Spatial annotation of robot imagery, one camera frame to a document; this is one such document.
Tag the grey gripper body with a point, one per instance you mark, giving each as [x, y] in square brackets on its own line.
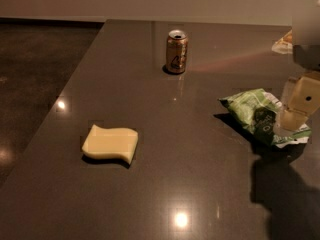
[307, 56]

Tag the brown soda can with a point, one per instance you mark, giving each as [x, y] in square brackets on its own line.
[176, 51]

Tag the green jalapeno chip bag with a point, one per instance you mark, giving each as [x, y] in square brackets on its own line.
[256, 110]

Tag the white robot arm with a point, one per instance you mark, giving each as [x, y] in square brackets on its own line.
[306, 29]

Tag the yellow wavy sponge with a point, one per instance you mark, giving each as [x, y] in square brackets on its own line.
[113, 143]

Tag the white snack bag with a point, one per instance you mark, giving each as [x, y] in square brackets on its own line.
[284, 44]

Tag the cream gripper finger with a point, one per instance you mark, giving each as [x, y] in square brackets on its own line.
[306, 102]
[289, 91]

